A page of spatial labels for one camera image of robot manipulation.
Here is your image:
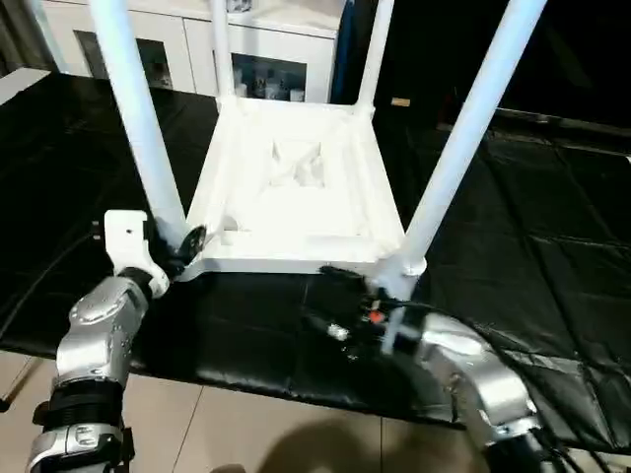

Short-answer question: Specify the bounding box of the white plastic table top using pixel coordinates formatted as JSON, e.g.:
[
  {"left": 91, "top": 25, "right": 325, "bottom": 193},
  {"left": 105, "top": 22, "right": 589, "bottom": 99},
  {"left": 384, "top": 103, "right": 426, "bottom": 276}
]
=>
[{"left": 174, "top": 97, "right": 429, "bottom": 279}]

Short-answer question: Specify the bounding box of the white plastic table leg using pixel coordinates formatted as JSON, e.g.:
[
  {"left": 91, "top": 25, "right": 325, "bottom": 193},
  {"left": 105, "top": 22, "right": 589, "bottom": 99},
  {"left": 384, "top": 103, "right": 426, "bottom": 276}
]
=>
[
  {"left": 353, "top": 0, "right": 397, "bottom": 113},
  {"left": 87, "top": 0, "right": 190, "bottom": 249},
  {"left": 398, "top": 0, "right": 549, "bottom": 277},
  {"left": 207, "top": 0, "right": 239, "bottom": 105}
]

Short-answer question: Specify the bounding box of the black mat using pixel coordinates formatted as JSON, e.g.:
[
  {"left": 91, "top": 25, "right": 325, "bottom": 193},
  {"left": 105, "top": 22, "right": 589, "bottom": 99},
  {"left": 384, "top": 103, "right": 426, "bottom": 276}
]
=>
[{"left": 0, "top": 69, "right": 631, "bottom": 454}]

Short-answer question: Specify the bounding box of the white glass-door cabinet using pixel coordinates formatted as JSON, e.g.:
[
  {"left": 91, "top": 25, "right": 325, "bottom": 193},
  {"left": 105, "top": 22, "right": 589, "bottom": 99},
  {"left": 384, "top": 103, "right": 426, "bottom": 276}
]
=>
[{"left": 30, "top": 0, "right": 348, "bottom": 104}]

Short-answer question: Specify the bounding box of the black cabinet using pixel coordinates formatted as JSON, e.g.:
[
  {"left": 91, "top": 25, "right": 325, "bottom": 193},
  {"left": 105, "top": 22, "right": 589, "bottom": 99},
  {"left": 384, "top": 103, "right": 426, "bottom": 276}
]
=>
[{"left": 335, "top": 0, "right": 631, "bottom": 124}]

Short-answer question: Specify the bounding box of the black flat monitor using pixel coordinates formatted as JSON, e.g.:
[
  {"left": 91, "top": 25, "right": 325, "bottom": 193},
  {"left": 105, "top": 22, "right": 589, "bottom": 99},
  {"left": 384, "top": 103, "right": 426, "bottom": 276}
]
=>
[{"left": 439, "top": 99, "right": 631, "bottom": 134}]

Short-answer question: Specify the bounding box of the grey curtain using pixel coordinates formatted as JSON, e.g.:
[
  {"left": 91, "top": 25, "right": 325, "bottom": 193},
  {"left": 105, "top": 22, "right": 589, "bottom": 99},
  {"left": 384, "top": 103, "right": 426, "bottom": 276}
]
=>
[{"left": 0, "top": 0, "right": 40, "bottom": 78}]

